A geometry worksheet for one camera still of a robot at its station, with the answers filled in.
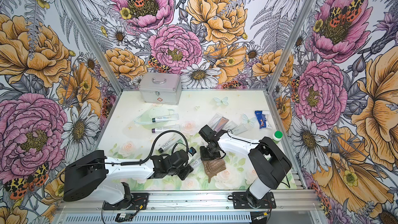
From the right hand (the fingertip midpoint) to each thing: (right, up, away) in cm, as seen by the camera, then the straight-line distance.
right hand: (206, 162), depth 85 cm
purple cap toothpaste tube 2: (-27, +15, +12) cm, 34 cm away
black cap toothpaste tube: (+16, +17, +17) cm, 29 cm away
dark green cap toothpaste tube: (-27, +22, +18) cm, 39 cm away
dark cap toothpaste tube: (-20, +9, +8) cm, 23 cm away
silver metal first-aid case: (-31, +42, +23) cm, 57 cm away
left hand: (-10, -4, -1) cm, 11 cm away
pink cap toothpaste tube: (+6, +21, +18) cm, 28 cm away
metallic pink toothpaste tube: (+10, +18, +19) cm, 28 cm away
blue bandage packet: (+36, +22, +17) cm, 46 cm away
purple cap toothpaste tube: (-5, 0, -1) cm, 5 cm away
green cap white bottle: (+39, +13, +1) cm, 41 cm away
